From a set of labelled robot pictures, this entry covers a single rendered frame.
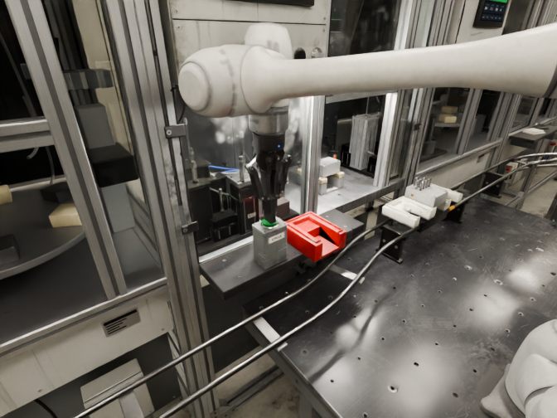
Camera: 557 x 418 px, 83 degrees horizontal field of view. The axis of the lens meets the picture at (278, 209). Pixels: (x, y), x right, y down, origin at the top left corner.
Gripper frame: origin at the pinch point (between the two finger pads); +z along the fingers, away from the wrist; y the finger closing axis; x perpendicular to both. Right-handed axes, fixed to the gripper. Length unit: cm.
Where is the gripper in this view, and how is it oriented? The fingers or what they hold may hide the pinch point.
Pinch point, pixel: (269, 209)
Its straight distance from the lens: 81.6
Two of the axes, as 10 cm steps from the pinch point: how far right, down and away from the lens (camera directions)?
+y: -7.9, 2.9, -5.4
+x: 6.1, 3.8, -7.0
